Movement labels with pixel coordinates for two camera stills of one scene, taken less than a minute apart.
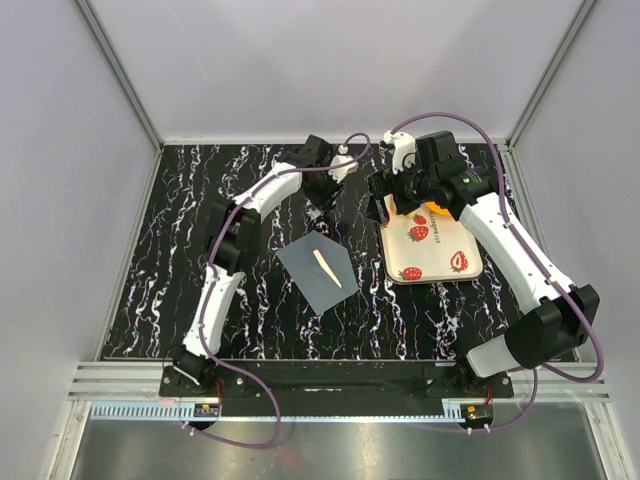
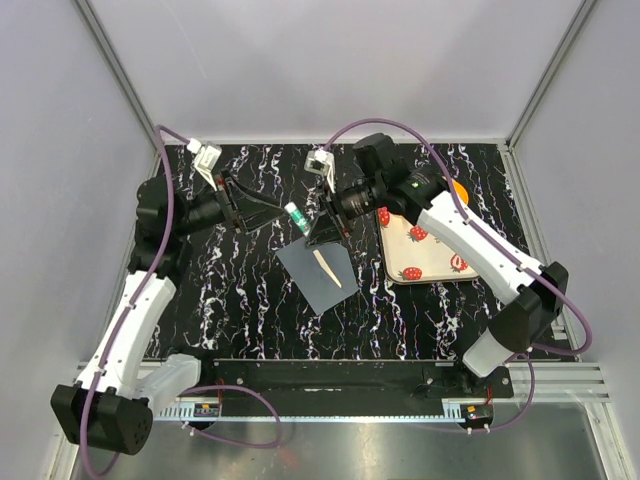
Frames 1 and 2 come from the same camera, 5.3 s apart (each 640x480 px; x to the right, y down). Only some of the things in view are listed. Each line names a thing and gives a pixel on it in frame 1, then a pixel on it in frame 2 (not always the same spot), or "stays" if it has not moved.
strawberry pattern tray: x=426 y=247 stays
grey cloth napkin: x=319 y=289 stays
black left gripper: x=324 y=201 → x=255 y=210
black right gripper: x=385 y=182 → x=324 y=229
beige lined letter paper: x=321 y=260 stays
